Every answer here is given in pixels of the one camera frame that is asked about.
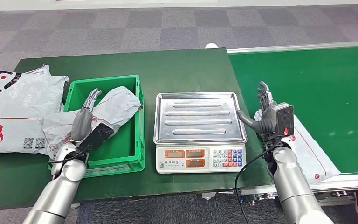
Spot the green plastic crate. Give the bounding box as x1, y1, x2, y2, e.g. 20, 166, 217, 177
48, 75, 146, 179

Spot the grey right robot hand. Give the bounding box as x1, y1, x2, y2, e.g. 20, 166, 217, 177
237, 81, 278, 138

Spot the grey parcel bag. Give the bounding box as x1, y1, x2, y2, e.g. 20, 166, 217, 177
42, 86, 143, 160

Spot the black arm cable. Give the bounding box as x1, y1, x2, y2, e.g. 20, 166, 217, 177
234, 138, 284, 224
47, 147, 89, 165

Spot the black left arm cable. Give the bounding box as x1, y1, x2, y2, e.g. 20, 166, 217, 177
47, 147, 89, 165

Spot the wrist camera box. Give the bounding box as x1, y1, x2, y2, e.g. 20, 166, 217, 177
77, 121, 115, 153
273, 102, 295, 137

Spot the long grey parcel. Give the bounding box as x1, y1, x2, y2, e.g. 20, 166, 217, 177
254, 110, 342, 186

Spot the large flat white mailer bag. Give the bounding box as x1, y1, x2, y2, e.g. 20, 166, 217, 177
0, 64, 69, 156

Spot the white electronic scale, steel tray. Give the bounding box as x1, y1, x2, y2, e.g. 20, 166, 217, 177
153, 92, 248, 175

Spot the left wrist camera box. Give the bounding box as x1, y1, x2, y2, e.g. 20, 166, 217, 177
77, 121, 115, 153

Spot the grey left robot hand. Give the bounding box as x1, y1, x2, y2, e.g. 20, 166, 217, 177
70, 88, 103, 143

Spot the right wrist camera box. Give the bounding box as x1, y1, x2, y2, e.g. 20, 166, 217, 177
273, 102, 295, 137

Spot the conveyor connector box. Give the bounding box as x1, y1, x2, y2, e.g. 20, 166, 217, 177
240, 193, 276, 207

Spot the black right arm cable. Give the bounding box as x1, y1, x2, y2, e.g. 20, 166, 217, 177
234, 138, 284, 224

